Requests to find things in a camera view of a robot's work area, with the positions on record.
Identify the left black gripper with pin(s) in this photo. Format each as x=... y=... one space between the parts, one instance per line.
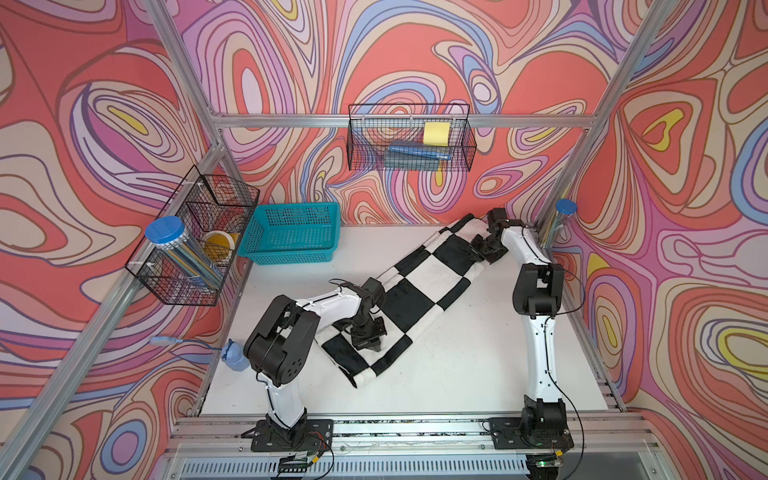
x=375 y=339

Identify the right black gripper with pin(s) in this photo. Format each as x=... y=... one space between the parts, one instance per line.
x=476 y=253

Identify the black white checkered pillowcase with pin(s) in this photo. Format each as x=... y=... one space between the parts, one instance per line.
x=417 y=291

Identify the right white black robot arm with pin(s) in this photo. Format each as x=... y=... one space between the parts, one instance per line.
x=537 y=299

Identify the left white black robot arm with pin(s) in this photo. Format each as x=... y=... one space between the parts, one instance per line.
x=280 y=344

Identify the yellow tape roll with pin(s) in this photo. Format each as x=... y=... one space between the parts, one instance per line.
x=218 y=246

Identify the small blue capped tube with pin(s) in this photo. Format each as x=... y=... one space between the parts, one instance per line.
x=564 y=209

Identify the yellow sticky note pad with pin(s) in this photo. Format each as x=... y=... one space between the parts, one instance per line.
x=436 y=134

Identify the teal plastic basket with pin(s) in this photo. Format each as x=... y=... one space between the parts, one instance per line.
x=298 y=233

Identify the green circuit board left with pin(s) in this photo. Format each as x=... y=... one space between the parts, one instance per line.
x=295 y=465

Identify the green circuit board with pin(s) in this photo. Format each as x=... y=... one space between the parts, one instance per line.
x=544 y=461
x=295 y=465

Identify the clear jar with blue lid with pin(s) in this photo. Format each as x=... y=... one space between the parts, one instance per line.
x=170 y=235

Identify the green circuit board right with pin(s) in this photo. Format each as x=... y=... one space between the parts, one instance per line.
x=544 y=461

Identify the blue pen in wire basket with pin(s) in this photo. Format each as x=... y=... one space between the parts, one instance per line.
x=428 y=152

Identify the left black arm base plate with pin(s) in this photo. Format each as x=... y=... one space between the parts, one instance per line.
x=311 y=436

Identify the black wire basket on back wall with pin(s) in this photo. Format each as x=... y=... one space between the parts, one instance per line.
x=372 y=127

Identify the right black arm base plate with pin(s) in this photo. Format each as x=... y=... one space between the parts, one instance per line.
x=513 y=433

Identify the black wire basket on left rail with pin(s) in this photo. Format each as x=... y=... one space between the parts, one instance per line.
x=205 y=202

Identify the blue cable connector on wall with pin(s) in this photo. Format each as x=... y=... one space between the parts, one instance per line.
x=164 y=340

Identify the aluminium front rail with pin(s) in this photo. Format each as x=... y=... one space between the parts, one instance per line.
x=607 y=445

